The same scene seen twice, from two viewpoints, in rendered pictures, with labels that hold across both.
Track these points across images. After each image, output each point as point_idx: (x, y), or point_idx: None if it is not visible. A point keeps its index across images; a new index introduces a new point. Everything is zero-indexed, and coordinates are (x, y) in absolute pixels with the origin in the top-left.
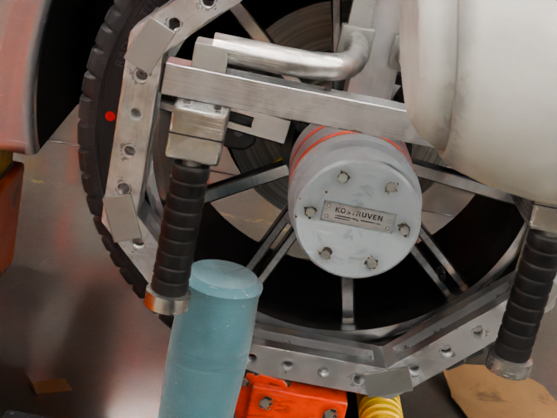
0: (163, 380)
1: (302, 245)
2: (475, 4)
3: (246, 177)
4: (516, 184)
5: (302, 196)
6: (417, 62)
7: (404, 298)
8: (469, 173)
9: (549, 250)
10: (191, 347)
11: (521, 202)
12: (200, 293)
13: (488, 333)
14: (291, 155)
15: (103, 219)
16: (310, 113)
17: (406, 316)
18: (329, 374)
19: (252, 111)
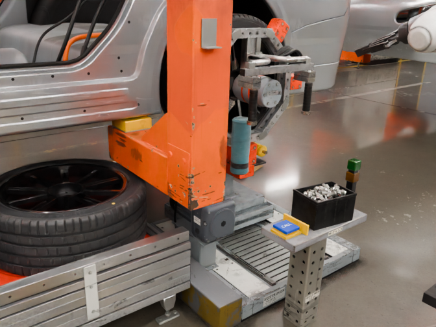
0: (233, 149)
1: (263, 103)
2: (432, 36)
3: None
4: (430, 50)
5: (263, 92)
6: (423, 42)
7: None
8: (425, 51)
9: (311, 85)
10: (243, 137)
11: (301, 78)
12: (244, 122)
13: (278, 115)
14: (237, 87)
15: None
16: (269, 71)
17: None
18: (252, 138)
19: (260, 74)
